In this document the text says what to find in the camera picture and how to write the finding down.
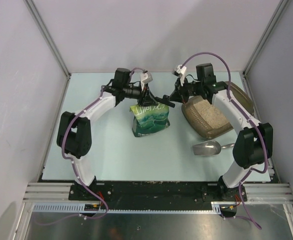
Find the aluminium frame rail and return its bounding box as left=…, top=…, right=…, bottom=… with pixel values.
left=23, top=182, right=73, bottom=203

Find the black bag clip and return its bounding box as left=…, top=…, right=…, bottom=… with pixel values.
left=155, top=95, right=176, bottom=108

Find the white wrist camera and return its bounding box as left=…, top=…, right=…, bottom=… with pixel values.
left=140, top=71, right=153, bottom=89
left=172, top=64, right=187, bottom=86

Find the beige cat litter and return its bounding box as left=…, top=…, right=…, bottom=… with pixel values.
left=193, top=100, right=229, bottom=129

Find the metal scoop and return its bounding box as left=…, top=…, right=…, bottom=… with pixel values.
left=192, top=140, right=235, bottom=157

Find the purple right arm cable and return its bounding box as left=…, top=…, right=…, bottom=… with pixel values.
left=181, top=51, right=269, bottom=230

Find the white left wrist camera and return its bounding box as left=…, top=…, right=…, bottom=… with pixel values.
left=140, top=71, right=153, bottom=89

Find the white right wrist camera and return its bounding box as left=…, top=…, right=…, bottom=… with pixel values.
left=172, top=64, right=187, bottom=86

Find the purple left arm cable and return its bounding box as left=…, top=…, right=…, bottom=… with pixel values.
left=33, top=67, right=147, bottom=226

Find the brown plastic litter box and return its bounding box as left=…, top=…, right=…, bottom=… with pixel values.
left=180, top=81, right=254, bottom=140

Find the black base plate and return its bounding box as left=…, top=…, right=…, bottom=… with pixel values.
left=68, top=180, right=248, bottom=202

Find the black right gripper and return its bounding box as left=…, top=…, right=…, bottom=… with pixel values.
left=167, top=76, right=204, bottom=105

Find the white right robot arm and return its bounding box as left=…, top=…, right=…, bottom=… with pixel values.
left=169, top=63, right=273, bottom=201

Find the green litter bag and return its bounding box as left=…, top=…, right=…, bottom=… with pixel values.
left=130, top=103, right=170, bottom=138

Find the white slotted cable duct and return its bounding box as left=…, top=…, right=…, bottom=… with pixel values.
left=33, top=202, right=221, bottom=214

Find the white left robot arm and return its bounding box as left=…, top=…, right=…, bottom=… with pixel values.
left=56, top=67, right=158, bottom=200

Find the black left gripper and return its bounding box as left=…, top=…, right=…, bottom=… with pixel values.
left=123, top=81, right=159, bottom=108

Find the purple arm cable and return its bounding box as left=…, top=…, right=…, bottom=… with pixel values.
left=181, top=51, right=269, bottom=230
left=33, top=67, right=147, bottom=226

